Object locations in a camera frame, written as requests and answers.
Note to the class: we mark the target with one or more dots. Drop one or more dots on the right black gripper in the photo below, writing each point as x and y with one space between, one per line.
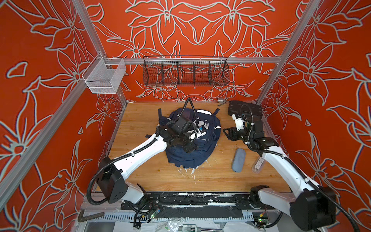
233 131

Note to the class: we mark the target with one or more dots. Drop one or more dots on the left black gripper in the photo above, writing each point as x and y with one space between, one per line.
190 146

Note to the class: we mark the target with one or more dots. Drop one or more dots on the navy blue student backpack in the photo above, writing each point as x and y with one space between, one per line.
193 160

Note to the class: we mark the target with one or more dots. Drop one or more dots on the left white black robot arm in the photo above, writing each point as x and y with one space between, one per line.
109 183

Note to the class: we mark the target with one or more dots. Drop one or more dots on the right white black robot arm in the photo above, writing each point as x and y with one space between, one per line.
310 205

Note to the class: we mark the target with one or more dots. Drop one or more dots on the black plastic tool case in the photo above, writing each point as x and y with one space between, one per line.
249 111

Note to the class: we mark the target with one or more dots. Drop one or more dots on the grey pencil pouch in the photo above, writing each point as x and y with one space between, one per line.
238 160

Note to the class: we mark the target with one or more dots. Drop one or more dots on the small silver metal cylinder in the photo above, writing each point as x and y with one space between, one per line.
221 101

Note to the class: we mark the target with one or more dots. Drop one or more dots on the dark metal hex key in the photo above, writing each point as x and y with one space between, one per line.
82 218

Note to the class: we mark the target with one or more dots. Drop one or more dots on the black wire wall basket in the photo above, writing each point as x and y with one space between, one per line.
185 71

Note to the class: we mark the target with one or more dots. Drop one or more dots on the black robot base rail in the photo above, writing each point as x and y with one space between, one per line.
216 206

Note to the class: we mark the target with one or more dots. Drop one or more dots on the white wire mesh basket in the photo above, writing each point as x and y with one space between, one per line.
104 75

